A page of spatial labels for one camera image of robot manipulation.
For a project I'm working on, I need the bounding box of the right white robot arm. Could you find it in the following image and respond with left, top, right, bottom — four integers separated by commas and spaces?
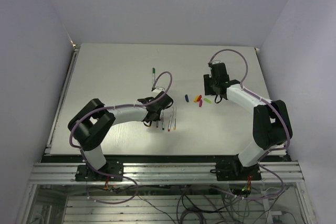
203, 62, 293, 180

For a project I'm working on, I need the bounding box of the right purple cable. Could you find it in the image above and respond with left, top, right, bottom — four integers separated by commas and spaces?
208, 49, 292, 200

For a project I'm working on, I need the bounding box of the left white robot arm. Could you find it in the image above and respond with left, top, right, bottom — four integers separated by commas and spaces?
68, 91, 174, 180

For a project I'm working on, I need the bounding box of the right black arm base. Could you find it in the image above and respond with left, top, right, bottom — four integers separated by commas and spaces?
210, 161, 261, 181

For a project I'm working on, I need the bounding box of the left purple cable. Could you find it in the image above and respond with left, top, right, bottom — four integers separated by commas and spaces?
68, 71, 174, 205

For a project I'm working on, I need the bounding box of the aluminium rail frame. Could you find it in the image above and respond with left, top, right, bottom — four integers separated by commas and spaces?
16, 162, 317, 223

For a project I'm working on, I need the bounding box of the yellow end white pen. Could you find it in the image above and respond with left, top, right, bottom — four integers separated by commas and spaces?
173, 107, 177, 130

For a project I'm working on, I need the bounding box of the red end white pen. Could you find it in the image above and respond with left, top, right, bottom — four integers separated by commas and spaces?
167, 107, 174, 132

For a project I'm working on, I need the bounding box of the blue end white pen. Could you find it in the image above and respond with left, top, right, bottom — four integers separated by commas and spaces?
161, 110, 165, 131

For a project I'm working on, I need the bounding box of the green end white pen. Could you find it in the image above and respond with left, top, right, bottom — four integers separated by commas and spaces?
152, 72, 156, 88

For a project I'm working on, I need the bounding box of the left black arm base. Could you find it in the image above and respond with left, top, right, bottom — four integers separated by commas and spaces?
75, 163, 123, 182

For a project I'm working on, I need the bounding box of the purple cable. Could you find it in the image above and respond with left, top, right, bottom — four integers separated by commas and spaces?
208, 49, 292, 200
68, 71, 174, 205

